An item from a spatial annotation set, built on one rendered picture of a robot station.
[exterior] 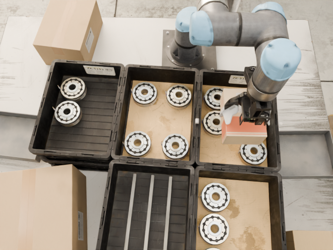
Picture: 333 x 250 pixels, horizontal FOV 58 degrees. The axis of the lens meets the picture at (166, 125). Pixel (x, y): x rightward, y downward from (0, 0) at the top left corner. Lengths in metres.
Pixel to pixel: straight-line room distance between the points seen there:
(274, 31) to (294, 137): 0.80
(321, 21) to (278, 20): 2.17
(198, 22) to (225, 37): 0.07
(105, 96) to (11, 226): 0.59
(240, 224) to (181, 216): 0.21
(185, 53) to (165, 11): 1.30
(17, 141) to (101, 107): 0.42
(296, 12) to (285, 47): 2.22
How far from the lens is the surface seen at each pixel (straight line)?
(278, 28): 0.72
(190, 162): 1.05
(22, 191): 1.18
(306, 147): 1.44
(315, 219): 1.38
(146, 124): 1.21
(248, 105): 0.82
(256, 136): 0.92
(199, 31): 0.68
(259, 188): 1.18
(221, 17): 0.70
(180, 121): 1.21
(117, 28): 1.66
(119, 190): 1.15
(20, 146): 1.46
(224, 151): 1.19
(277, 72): 0.65
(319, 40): 2.76
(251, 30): 0.70
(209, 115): 1.20
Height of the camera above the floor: 1.95
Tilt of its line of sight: 67 degrees down
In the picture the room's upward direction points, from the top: 1 degrees counter-clockwise
